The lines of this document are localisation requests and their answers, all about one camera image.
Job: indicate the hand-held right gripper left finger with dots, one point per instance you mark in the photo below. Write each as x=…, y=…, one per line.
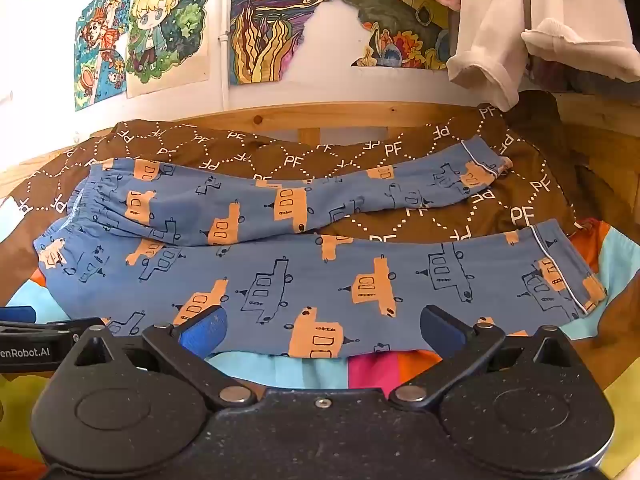
x=206, y=332

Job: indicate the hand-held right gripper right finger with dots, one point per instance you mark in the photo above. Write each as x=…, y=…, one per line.
x=441, y=332

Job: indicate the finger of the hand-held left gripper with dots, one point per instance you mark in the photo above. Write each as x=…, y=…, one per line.
x=17, y=314

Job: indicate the blue patterned pants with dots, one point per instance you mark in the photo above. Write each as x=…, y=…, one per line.
x=320, y=280

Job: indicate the colourful striped bed sheet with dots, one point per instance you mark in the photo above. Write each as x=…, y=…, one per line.
x=325, y=372

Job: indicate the brown patterned blanket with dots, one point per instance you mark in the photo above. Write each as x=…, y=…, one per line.
x=280, y=152

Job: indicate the dark clothes pile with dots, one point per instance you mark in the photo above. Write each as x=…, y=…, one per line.
x=580, y=72

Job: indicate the white hanging garment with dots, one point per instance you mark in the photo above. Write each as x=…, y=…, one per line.
x=500, y=25

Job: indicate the wooden bed frame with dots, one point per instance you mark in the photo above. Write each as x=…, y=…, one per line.
x=340, y=112

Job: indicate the white wall pipe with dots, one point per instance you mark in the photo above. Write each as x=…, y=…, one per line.
x=223, y=70

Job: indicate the orange figure wall poster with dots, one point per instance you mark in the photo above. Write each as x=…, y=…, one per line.
x=100, y=55

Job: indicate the torn colourful wall poster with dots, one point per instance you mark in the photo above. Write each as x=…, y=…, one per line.
x=400, y=35

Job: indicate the blond figure wall poster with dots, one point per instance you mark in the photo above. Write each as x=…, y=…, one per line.
x=167, y=27

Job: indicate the swirly colourful wall poster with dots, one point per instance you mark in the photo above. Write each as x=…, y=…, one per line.
x=272, y=20

